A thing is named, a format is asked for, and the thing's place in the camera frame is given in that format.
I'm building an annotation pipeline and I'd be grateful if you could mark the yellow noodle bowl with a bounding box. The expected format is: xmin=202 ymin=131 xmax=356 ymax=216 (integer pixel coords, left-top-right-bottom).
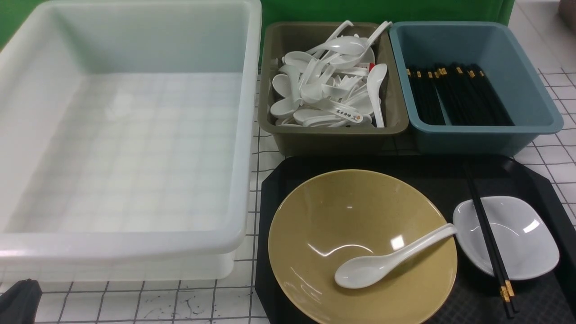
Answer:
xmin=268 ymin=169 xmax=458 ymax=324

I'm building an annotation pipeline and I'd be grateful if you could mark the white ceramic soup spoon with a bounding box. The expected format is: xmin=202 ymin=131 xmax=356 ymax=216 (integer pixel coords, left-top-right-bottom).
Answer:
xmin=334 ymin=223 xmax=457 ymax=289

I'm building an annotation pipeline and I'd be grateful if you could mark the black chopstick gold band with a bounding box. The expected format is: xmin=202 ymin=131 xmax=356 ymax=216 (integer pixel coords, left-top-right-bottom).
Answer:
xmin=463 ymin=163 xmax=520 ymax=319
xmin=463 ymin=171 xmax=514 ymax=320

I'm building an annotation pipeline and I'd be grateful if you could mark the small white sauce dish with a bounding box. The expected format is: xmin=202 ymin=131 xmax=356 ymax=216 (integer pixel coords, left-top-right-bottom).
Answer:
xmin=452 ymin=196 xmax=560 ymax=281

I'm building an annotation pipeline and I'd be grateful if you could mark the pile of white spoons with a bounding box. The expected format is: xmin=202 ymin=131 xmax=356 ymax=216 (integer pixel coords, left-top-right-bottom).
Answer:
xmin=269 ymin=20 xmax=393 ymax=128

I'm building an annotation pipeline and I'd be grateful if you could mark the large white plastic tub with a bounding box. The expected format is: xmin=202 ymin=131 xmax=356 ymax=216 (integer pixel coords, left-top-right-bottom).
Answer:
xmin=0 ymin=0 xmax=262 ymax=282

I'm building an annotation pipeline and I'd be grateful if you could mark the bundle of black chopsticks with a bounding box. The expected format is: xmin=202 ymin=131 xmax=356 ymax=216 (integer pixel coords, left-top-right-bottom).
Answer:
xmin=406 ymin=62 xmax=515 ymax=126

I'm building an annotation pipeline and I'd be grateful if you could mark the blue plastic bin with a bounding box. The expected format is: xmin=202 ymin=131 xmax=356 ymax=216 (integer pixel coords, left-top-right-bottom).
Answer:
xmin=389 ymin=21 xmax=564 ymax=156

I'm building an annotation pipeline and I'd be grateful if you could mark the black object at corner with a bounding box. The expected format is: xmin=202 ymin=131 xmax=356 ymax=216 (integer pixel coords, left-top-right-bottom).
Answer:
xmin=0 ymin=279 xmax=42 ymax=324

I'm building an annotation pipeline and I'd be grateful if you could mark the green backdrop board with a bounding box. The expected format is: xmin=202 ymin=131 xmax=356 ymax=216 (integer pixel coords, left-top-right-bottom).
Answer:
xmin=0 ymin=0 xmax=516 ymax=50

